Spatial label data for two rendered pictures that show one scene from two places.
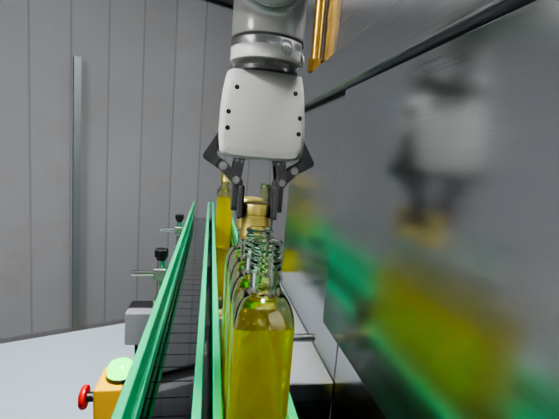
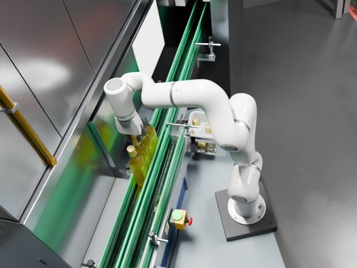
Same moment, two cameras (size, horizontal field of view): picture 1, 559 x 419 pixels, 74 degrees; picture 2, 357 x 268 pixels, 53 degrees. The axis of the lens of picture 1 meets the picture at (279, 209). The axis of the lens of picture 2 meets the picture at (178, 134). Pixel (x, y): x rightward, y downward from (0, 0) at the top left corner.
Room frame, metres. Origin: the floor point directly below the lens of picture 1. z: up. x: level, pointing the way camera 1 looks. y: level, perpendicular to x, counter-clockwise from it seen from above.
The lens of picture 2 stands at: (1.16, 0.75, 2.53)
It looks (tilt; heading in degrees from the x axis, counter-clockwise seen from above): 51 degrees down; 215
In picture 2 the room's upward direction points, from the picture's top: 13 degrees counter-clockwise
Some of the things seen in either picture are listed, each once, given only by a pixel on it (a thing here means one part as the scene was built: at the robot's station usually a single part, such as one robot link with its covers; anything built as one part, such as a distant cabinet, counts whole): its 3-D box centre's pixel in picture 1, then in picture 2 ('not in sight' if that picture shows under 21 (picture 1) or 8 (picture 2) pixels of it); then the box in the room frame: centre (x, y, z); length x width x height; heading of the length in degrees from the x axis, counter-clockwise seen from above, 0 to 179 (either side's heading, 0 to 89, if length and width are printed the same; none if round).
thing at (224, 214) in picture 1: (224, 208); not in sight; (1.36, 0.20, 1.19); 0.06 x 0.06 x 0.28; 11
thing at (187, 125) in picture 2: not in sight; (182, 126); (0.19, 0.11, 1.12); 0.17 x 0.03 x 0.12; 101
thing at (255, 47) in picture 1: (268, 58); (124, 111); (0.46, 0.03, 1.50); 0.09 x 0.08 x 0.03; 102
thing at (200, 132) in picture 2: not in sight; (207, 128); (0.05, 0.18, 0.97); 0.22 x 0.17 x 0.09; 101
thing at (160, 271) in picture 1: (149, 278); (159, 240); (0.77, 0.26, 1.11); 0.07 x 0.04 x 0.13; 101
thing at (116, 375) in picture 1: (121, 368); (177, 214); (0.60, 0.25, 1.01); 0.04 x 0.04 x 0.03
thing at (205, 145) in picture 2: not in sight; (203, 133); (0.06, 0.15, 0.92); 0.27 x 0.17 x 0.15; 101
